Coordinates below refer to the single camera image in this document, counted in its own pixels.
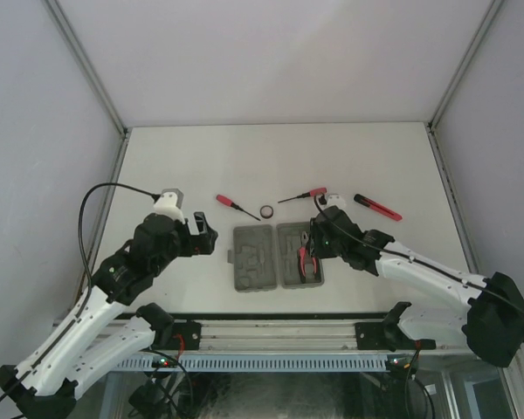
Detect right black camera cable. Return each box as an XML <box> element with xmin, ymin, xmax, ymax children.
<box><xmin>312</xmin><ymin>194</ymin><xmax>524</xmax><ymax>344</ymax></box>

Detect blue slotted cable duct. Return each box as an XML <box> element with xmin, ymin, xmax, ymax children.
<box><xmin>113</xmin><ymin>354</ymin><xmax>389</xmax><ymax>373</ymax></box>

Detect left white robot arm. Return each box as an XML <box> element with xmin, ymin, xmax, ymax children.
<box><xmin>0</xmin><ymin>212</ymin><xmax>217</xmax><ymax>418</ymax></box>

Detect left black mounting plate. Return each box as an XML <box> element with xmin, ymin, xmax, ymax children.
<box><xmin>152</xmin><ymin>320</ymin><xmax>202</xmax><ymax>351</ymax></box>

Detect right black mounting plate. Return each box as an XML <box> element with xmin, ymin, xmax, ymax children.
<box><xmin>355</xmin><ymin>321</ymin><xmax>437</xmax><ymax>352</ymax></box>

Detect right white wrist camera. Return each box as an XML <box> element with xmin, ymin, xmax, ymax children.
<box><xmin>325</xmin><ymin>194</ymin><xmax>347</xmax><ymax>210</ymax></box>

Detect black electrical tape roll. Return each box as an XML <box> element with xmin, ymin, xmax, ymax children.
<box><xmin>259</xmin><ymin>205</ymin><xmax>274</xmax><ymax>219</ymax></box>

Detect red black pliers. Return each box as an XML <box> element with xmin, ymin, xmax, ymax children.
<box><xmin>297</xmin><ymin>230</ymin><xmax>321</xmax><ymax>284</ymax></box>

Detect grey plastic tool case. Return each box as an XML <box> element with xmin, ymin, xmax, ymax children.
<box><xmin>228</xmin><ymin>223</ymin><xmax>324</xmax><ymax>292</ymax></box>

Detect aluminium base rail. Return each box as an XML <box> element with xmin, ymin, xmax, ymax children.
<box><xmin>52</xmin><ymin>317</ymin><xmax>519</xmax><ymax>353</ymax></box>

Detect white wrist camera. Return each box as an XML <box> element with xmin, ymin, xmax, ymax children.
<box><xmin>153</xmin><ymin>189</ymin><xmax>185</xmax><ymax>223</ymax></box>
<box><xmin>325</xmin><ymin>194</ymin><xmax>347</xmax><ymax>210</ymax></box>

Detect black mounting plate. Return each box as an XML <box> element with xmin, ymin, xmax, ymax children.
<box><xmin>355</xmin><ymin>321</ymin><xmax>437</xmax><ymax>352</ymax></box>
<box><xmin>152</xmin><ymin>320</ymin><xmax>202</xmax><ymax>351</ymax></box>

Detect black camera cable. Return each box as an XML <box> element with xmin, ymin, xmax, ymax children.
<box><xmin>0</xmin><ymin>182</ymin><xmax>158</xmax><ymax>419</ymax></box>
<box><xmin>312</xmin><ymin>194</ymin><xmax>524</xmax><ymax>344</ymax></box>

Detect left black camera cable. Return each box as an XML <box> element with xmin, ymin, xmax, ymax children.
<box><xmin>0</xmin><ymin>182</ymin><xmax>158</xmax><ymax>419</ymax></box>

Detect aluminium frame post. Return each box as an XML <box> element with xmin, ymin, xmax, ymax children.
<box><xmin>424</xmin><ymin>0</ymin><xmax>507</xmax><ymax>271</ymax></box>
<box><xmin>41</xmin><ymin>0</ymin><xmax>130</xmax><ymax>263</ymax></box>

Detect red black utility knife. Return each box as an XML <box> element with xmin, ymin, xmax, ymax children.
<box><xmin>354</xmin><ymin>194</ymin><xmax>403</xmax><ymax>222</ymax></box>

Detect left aluminium frame post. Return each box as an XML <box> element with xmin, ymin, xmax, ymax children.
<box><xmin>41</xmin><ymin>0</ymin><xmax>130</xmax><ymax>263</ymax></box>

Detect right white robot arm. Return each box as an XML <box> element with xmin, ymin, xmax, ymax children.
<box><xmin>309</xmin><ymin>206</ymin><xmax>524</xmax><ymax>367</ymax></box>

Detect right aluminium frame post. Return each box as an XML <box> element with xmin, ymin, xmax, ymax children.
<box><xmin>424</xmin><ymin>0</ymin><xmax>507</xmax><ymax>271</ymax></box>

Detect red-handled screwdriver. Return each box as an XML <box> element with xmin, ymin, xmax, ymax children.
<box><xmin>216</xmin><ymin>194</ymin><xmax>261</xmax><ymax>222</ymax></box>
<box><xmin>279</xmin><ymin>187</ymin><xmax>328</xmax><ymax>203</ymax></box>

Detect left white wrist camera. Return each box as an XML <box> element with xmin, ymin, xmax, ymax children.
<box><xmin>153</xmin><ymin>189</ymin><xmax>185</xmax><ymax>223</ymax></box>

